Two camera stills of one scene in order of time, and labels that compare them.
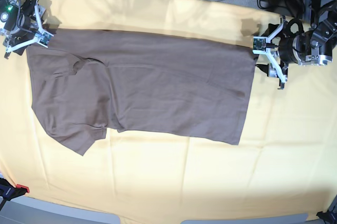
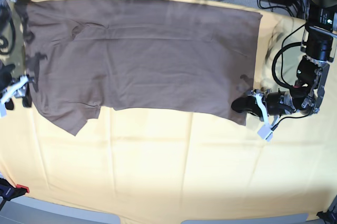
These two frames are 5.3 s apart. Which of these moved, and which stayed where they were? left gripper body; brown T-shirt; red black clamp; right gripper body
Moved: left gripper body; right gripper body; brown T-shirt
Stayed: red black clamp
